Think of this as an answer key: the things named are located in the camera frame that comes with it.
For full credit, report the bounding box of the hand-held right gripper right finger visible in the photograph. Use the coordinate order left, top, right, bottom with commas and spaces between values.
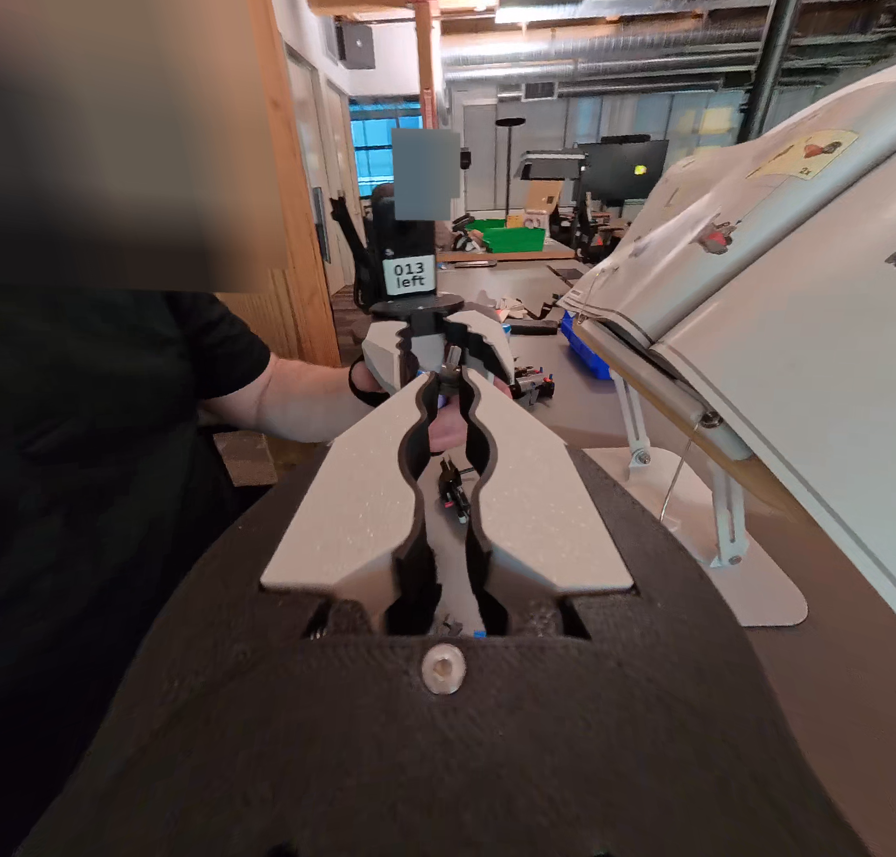
455, 367, 634, 637

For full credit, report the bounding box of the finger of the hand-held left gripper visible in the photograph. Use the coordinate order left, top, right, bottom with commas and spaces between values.
361, 318, 422, 397
444, 309, 518, 399

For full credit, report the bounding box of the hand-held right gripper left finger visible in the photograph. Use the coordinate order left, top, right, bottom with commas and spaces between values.
261, 370, 445, 637

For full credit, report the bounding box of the grey lego axle connector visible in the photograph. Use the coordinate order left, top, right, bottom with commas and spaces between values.
437, 342, 466, 410

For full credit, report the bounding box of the person's left forearm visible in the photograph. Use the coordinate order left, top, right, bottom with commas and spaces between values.
198, 353, 382, 446

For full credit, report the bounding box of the multicoloured lego chassis model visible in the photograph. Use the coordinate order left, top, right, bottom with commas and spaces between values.
511, 363, 557, 410

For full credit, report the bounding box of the small black lego assembly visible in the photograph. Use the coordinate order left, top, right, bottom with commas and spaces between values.
435, 457, 473, 527

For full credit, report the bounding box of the lego instruction book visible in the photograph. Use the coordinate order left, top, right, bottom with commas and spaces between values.
560, 66, 896, 599

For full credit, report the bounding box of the person's left hand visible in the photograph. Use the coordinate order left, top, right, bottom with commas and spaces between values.
427, 398, 470, 457

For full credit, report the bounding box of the black office chair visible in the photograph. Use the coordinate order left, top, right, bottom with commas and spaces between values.
329, 185, 393, 312

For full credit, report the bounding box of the wooden top desk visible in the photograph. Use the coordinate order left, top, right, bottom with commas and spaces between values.
437, 239, 578, 264

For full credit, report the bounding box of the blue storage bin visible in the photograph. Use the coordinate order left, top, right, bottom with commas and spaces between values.
560, 311, 613, 382

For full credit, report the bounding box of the window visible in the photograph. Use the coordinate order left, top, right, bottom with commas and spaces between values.
349, 101, 424, 200

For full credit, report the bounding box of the stack of green bins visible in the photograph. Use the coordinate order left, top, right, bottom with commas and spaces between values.
472, 218, 547, 254

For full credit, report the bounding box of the wooden column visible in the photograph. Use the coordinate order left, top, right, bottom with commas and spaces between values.
217, 0, 344, 368

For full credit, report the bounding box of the black floor lamp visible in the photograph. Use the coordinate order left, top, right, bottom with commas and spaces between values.
495, 116, 526, 217

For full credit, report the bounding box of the black silver softbox light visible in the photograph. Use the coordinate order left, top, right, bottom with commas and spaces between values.
519, 148, 589, 180

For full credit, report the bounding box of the black monitor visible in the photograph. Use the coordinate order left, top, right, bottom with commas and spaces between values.
577, 139, 671, 203

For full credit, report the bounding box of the white book stand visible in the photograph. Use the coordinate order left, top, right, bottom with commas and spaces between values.
574, 314, 809, 627

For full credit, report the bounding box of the black steel column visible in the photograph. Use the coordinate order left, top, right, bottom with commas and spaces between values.
738, 0, 813, 144

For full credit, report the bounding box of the black wall speaker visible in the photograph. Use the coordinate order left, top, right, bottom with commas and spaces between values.
336, 20, 377, 70

